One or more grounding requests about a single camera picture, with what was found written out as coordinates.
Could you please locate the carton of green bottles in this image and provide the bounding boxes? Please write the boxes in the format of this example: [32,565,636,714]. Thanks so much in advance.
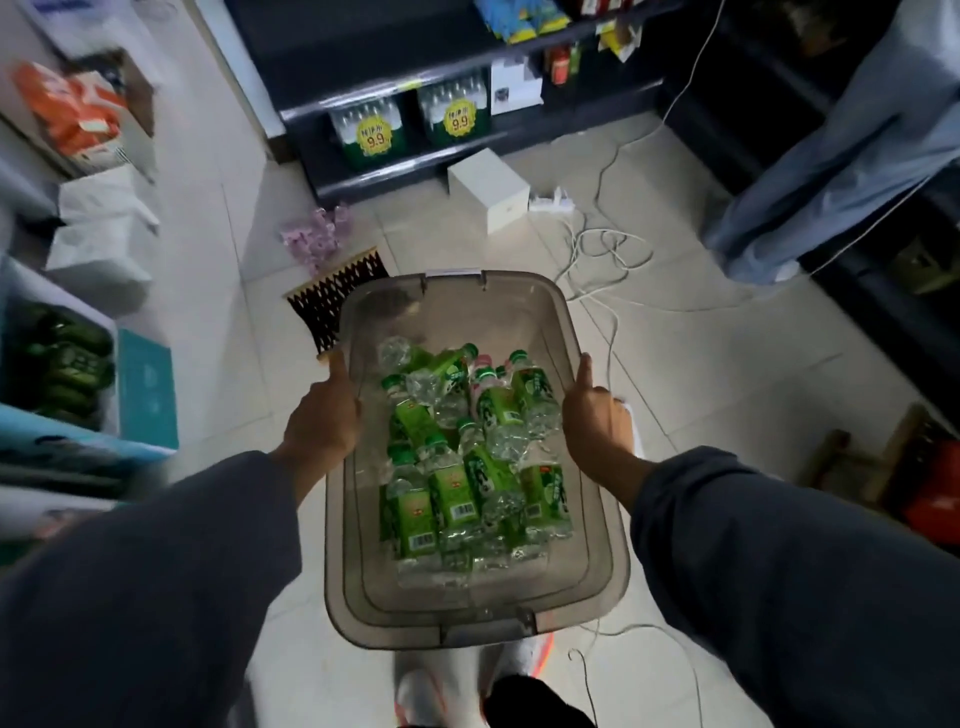
[0,255,121,438]

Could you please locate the white paper bag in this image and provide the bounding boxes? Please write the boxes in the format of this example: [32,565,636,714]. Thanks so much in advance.
[43,165,162,318]

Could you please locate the brown cardboard box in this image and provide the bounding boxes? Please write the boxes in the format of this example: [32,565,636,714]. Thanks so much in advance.
[66,48,160,184]

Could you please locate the person's right shoe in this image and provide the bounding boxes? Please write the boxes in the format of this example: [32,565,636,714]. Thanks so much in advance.
[480,632,557,685]

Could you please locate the teal box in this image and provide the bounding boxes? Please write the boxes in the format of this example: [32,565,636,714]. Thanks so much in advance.
[116,327,180,452]

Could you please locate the thin white cable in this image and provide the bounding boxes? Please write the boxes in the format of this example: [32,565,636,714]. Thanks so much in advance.
[577,174,960,315]

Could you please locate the yellow packets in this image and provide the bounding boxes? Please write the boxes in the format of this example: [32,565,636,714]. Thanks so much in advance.
[595,18,644,63]

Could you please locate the person's right forearm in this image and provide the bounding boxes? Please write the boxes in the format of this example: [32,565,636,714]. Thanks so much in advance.
[603,446,960,728]

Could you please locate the person's left forearm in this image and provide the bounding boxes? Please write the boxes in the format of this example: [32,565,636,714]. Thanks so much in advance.
[0,442,335,728]

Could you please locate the white power strip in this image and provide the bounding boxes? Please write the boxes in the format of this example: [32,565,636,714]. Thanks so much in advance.
[528,186,578,216]

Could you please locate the person's left hand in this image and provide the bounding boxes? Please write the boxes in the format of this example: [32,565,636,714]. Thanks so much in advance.
[282,349,363,485]

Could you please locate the dark store shelf unit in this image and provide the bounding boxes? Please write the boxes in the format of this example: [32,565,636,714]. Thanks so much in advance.
[223,0,680,205]

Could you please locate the shrink-wrapped water bottle pack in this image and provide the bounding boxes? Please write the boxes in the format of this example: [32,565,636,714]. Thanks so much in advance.
[328,96,411,171]
[417,73,493,148]

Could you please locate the small white carton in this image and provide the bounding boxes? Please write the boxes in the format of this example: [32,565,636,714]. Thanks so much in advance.
[490,58,544,116]

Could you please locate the dark brown broom head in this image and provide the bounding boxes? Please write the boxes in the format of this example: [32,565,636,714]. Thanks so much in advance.
[283,247,391,355]

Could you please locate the person's left shoe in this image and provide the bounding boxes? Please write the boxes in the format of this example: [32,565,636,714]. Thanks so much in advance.
[393,651,485,728]

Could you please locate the pile of green-label bottles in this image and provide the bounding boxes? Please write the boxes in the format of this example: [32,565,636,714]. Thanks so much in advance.
[375,336,575,575]

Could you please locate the orange packages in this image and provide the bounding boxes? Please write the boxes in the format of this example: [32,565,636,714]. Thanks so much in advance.
[10,60,130,160]

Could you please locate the person's black trouser leg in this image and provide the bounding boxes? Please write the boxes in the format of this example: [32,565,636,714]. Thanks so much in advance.
[482,673,595,728]

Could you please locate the transparent grey plastic bin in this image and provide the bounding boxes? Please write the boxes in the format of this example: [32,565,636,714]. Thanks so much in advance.
[324,269,632,651]

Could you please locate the red plastic item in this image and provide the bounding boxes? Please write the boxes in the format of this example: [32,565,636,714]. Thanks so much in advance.
[902,441,960,550]

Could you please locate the blue snack packets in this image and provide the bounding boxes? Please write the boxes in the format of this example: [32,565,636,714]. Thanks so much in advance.
[472,0,573,44]

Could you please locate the person's right hand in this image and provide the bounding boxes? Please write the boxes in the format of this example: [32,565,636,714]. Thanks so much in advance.
[561,352,648,490]

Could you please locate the wooden stool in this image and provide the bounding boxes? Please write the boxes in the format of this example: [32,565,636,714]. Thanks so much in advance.
[801,403,955,520]

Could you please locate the pink bottle pack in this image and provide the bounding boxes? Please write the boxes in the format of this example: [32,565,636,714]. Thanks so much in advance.
[279,204,355,273]

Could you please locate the large white box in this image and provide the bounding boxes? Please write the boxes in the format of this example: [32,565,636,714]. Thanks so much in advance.
[447,147,532,236]

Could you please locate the tangled white cable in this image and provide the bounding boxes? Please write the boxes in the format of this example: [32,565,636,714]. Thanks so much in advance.
[551,0,729,369]

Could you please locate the person's shoe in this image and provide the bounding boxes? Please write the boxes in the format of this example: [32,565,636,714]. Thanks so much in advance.
[393,651,485,728]
[480,632,557,685]

